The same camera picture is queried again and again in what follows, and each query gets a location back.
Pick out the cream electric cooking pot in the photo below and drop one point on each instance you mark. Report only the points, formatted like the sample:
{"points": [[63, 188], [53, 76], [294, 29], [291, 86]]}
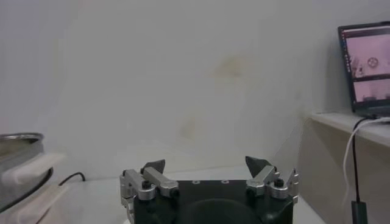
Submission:
{"points": [[30, 170]]}

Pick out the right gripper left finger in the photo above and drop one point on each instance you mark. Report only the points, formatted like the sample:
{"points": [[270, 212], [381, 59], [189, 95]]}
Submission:
{"points": [[158, 180]]}

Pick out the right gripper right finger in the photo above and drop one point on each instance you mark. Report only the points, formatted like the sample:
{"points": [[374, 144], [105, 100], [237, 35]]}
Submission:
{"points": [[263, 179]]}

